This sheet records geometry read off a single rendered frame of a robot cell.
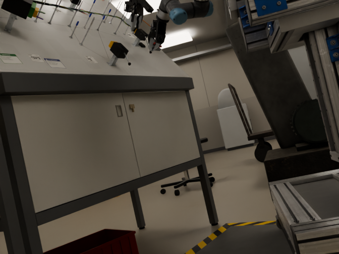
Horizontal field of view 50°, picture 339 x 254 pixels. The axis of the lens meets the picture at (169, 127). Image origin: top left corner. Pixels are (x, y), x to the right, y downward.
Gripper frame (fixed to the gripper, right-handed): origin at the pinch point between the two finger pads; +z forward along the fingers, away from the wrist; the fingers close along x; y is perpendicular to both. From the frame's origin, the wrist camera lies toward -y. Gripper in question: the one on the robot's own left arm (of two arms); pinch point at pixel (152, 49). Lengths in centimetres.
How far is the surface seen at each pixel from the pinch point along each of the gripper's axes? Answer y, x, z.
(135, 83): -35.4, 10.0, -5.1
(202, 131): 405, -282, 492
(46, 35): -30, 52, -16
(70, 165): -82, 33, -1
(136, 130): -52, 6, 9
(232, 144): 321, -316, 427
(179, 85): -14.5, -18.0, 8.2
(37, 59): -53, 52, -22
